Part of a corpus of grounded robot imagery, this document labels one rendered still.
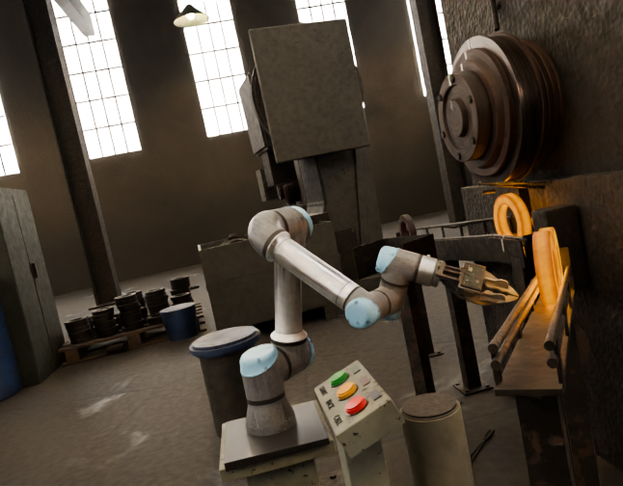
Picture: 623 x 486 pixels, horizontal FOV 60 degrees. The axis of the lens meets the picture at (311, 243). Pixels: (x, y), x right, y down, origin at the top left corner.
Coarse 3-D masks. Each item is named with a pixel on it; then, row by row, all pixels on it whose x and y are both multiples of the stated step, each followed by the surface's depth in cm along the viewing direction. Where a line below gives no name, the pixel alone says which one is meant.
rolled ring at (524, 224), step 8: (496, 200) 179; (504, 200) 173; (512, 200) 169; (520, 200) 169; (496, 208) 180; (504, 208) 179; (512, 208) 169; (520, 208) 167; (496, 216) 182; (504, 216) 181; (520, 216) 166; (528, 216) 166; (496, 224) 183; (504, 224) 181; (520, 224) 167; (528, 224) 166; (504, 232) 180; (520, 232) 168; (528, 232) 167
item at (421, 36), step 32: (32, 0) 745; (64, 0) 901; (416, 0) 812; (32, 32) 746; (416, 32) 835; (64, 64) 760; (64, 96) 759; (64, 128) 761; (64, 160) 763; (448, 160) 848; (448, 192) 845; (96, 224) 775; (96, 256) 778; (96, 288) 781
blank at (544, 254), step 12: (540, 240) 108; (552, 240) 113; (540, 252) 106; (552, 252) 108; (540, 264) 106; (552, 264) 105; (540, 276) 106; (552, 276) 105; (540, 288) 106; (552, 288) 105; (552, 300) 107
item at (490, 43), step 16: (464, 48) 173; (496, 48) 155; (512, 48) 154; (512, 64) 150; (528, 64) 151; (512, 80) 150; (528, 80) 150; (528, 96) 150; (528, 112) 150; (528, 128) 152; (528, 144) 155; (512, 160) 159; (528, 160) 160; (480, 176) 181; (496, 176) 171; (512, 176) 168
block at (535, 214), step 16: (544, 208) 151; (560, 208) 148; (576, 208) 149; (544, 224) 149; (560, 224) 148; (576, 224) 149; (560, 240) 148; (576, 240) 149; (576, 256) 149; (576, 272) 150; (576, 288) 150
